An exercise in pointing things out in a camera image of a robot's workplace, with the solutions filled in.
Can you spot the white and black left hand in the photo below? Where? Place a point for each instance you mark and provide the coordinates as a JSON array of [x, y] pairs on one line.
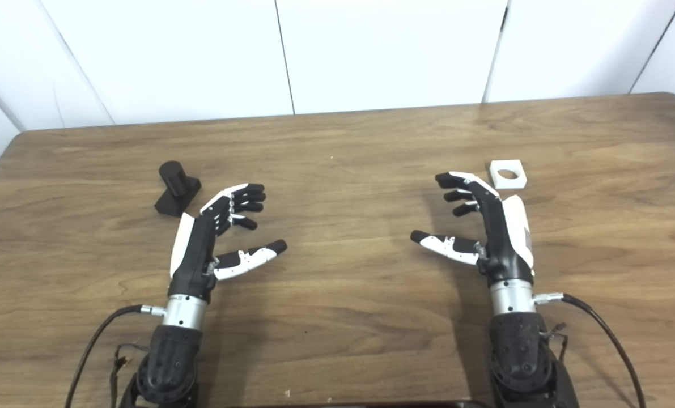
[[192, 255]]

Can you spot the white and black right hand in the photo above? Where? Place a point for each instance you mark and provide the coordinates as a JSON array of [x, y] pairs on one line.
[[501, 249]]

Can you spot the white square piece with hole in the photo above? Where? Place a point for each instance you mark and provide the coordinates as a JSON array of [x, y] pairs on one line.
[[516, 180]]

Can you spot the black peg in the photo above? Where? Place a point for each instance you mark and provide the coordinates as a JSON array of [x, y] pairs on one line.
[[175, 181]]

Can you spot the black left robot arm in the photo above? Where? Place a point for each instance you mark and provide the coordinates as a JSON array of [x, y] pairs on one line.
[[170, 362]]

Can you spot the dark robot torso edge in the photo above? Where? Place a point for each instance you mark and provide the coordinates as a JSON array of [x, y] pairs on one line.
[[371, 405]]

